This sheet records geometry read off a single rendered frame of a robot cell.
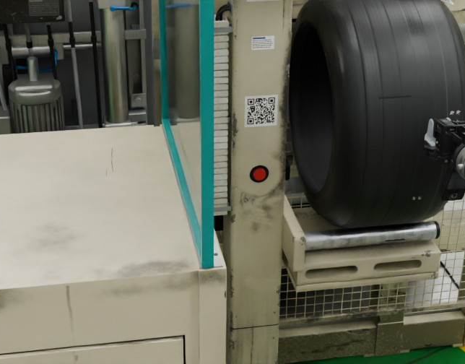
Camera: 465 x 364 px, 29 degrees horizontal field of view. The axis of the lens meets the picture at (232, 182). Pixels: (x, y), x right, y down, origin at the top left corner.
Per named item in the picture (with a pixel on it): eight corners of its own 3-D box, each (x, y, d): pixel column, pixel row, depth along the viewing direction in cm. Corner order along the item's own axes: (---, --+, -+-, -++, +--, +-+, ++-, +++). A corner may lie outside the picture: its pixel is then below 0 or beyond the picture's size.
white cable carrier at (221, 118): (213, 216, 215) (213, 22, 193) (209, 206, 219) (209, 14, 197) (231, 214, 216) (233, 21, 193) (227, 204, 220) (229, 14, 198)
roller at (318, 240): (294, 242, 218) (299, 255, 215) (296, 228, 215) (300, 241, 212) (432, 230, 224) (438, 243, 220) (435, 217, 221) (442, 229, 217)
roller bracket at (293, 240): (292, 274, 212) (294, 237, 207) (258, 193, 246) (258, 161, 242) (306, 272, 212) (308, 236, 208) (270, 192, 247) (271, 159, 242)
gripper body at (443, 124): (467, 115, 180) (494, 133, 169) (463, 155, 183) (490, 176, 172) (431, 117, 179) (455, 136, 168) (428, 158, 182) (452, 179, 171)
